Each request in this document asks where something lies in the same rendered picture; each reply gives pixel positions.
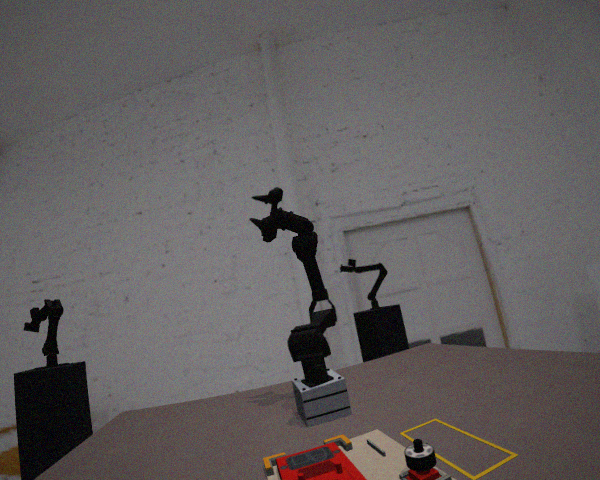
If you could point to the yellow tape outline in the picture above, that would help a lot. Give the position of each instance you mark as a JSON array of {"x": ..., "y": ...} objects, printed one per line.
[{"x": 477, "y": 438}]

